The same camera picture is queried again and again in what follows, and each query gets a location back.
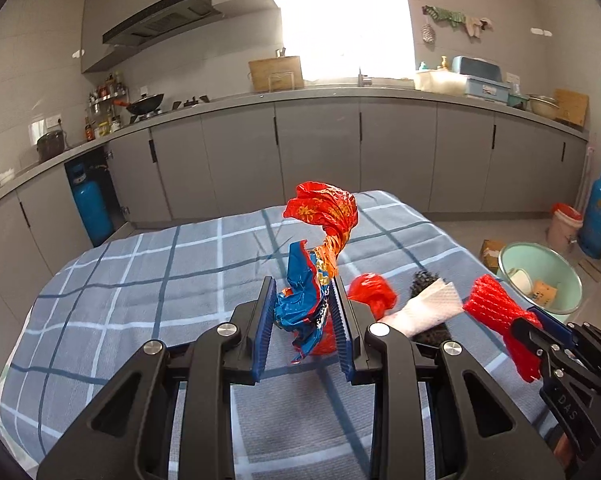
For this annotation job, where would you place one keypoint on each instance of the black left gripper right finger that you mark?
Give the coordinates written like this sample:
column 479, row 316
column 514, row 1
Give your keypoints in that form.
column 374, row 353

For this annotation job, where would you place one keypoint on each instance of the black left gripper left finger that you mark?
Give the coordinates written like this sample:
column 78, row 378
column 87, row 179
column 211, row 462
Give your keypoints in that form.
column 231, row 353

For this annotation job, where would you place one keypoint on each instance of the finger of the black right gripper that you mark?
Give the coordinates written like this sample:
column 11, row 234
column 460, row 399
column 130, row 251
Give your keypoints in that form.
column 582, row 342
column 531, row 337

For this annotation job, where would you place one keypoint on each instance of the red plastic bag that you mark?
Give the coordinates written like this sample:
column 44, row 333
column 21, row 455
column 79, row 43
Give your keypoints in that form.
column 370, row 289

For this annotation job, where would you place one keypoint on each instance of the red blue snack wrapper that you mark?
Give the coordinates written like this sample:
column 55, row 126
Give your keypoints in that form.
column 302, row 306

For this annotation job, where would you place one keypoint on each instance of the red foam fruit net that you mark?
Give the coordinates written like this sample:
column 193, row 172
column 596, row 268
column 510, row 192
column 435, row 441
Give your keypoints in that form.
column 491, row 305

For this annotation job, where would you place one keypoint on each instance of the white paper towel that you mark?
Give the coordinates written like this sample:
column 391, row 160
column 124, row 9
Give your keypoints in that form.
column 437, row 303

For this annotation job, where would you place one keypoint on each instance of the green trash basin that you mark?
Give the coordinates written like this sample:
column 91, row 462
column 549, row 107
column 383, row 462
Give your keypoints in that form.
column 543, row 277

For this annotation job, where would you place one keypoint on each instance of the grey kitchen counter cabinets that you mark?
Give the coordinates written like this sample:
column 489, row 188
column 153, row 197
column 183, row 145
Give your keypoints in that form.
column 438, row 154

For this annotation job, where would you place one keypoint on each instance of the blue plaid tablecloth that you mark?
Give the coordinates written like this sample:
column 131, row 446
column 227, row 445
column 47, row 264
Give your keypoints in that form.
column 301, row 421

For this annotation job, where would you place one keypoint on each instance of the cardboard box on floor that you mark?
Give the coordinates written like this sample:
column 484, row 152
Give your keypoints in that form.
column 489, row 254

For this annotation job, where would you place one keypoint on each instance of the red white bucket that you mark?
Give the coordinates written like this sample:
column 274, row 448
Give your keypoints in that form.
column 565, row 224

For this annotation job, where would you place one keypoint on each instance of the blue gas cylinder under counter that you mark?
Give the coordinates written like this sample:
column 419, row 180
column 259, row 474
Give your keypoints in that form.
column 90, row 203

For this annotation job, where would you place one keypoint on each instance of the wooden board right counter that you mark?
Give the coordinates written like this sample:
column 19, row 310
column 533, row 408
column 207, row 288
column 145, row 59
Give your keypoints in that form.
column 573, row 107

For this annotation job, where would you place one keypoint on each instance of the white pot with lid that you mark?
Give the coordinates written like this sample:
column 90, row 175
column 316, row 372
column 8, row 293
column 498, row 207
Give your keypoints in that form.
column 544, row 106

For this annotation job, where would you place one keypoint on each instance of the black wok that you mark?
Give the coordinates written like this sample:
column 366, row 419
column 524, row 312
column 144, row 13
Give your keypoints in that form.
column 143, row 106

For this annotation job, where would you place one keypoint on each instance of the spice rack with bottles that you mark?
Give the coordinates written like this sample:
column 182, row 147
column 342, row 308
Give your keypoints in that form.
column 105, row 103

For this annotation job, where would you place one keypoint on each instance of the chrome sink faucet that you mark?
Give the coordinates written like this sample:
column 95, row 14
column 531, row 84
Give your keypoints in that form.
column 363, row 80

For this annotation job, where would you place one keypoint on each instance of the black rice cooker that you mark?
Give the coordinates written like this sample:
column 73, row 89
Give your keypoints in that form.
column 50, row 145

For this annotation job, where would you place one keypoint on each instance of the white plastic container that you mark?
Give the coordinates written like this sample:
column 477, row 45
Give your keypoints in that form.
column 441, row 81

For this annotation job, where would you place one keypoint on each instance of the blue storage box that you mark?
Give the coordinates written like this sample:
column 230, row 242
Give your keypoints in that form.
column 484, row 79

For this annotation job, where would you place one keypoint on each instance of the wooden cutting board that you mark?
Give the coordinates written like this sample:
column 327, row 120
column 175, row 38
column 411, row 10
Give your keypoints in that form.
column 276, row 74

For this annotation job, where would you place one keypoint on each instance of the hanging green cloth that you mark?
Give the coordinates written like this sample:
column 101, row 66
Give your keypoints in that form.
column 473, row 26

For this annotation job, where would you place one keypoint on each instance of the range hood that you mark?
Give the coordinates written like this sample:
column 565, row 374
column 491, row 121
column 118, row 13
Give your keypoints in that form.
column 159, row 20

